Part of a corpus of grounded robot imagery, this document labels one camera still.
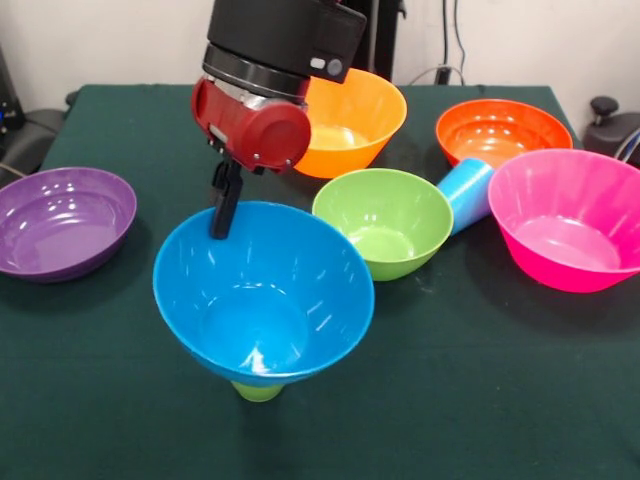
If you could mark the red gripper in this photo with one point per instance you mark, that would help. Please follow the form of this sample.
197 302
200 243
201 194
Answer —
250 132

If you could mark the blue bowl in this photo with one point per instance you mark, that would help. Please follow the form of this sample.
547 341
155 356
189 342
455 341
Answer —
260 300

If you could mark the wide purple bowl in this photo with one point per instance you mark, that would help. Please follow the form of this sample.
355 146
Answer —
60 235

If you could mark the large green bowl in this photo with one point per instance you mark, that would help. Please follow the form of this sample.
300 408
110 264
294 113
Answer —
390 230

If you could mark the stack of green cups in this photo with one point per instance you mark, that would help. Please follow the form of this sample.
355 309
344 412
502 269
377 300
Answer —
257 392

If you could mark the blue cup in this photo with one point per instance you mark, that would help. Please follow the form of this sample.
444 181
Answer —
470 195

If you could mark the wide red-orange bowl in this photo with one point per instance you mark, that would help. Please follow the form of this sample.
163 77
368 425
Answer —
500 135

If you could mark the large pink bowl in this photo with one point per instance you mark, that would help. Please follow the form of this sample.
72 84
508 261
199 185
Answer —
565 235

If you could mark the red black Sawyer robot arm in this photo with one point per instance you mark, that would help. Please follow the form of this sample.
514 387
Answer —
280 40

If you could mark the large yellow-orange bowl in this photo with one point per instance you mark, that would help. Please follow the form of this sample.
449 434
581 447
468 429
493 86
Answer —
360 130

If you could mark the dark green tablecloth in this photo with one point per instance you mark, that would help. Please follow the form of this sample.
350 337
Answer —
150 425

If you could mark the black equipment box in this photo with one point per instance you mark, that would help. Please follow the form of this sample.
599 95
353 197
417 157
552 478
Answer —
9 95

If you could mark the grey chair with black knob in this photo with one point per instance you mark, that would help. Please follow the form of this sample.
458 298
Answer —
612 132

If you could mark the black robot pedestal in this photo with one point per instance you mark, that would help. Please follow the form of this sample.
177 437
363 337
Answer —
382 40

